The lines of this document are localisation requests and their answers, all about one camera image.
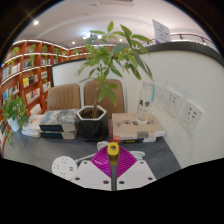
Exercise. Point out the ceiling chandelier lamp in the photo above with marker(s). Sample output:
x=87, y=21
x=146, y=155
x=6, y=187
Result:
x=87, y=35

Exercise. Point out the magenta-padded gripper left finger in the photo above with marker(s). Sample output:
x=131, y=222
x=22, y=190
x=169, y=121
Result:
x=88, y=175

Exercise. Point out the thin white book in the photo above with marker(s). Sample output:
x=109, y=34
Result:
x=30, y=133

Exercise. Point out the tan upholstered chair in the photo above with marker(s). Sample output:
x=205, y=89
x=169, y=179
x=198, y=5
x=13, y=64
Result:
x=88, y=93
x=63, y=96

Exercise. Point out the thin dark blue book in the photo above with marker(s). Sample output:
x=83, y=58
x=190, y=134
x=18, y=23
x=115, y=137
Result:
x=56, y=135

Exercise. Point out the red and black book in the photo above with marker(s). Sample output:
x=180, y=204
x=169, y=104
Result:
x=133, y=141

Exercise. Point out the white black-framed partition panel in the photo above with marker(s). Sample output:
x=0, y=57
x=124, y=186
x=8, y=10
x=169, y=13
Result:
x=65, y=73

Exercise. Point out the orange wooden bookshelf unit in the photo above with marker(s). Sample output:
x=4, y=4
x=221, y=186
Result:
x=21, y=74

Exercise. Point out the recessed ceiling spot lights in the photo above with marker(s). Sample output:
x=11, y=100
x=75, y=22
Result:
x=35, y=22

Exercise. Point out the clear plastic bottle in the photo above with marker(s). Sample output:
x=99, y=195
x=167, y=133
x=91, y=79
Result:
x=146, y=103

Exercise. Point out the white wall socket plate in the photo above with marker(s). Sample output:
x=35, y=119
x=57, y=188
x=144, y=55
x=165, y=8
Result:
x=190, y=116
x=173, y=101

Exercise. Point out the white paper sign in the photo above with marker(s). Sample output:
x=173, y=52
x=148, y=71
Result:
x=161, y=30

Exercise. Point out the tall plant in black pot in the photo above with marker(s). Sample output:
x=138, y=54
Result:
x=91, y=126

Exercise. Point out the large beige book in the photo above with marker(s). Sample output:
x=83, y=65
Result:
x=133, y=128

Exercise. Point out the yellow charger block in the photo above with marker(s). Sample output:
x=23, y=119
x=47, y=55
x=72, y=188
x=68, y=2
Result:
x=113, y=150

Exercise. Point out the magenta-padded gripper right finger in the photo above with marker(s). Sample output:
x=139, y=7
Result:
x=138, y=175

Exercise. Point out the trailing plant in white pot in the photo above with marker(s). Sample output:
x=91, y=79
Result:
x=14, y=123

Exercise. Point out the thick white book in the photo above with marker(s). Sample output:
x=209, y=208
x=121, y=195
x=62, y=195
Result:
x=33, y=121

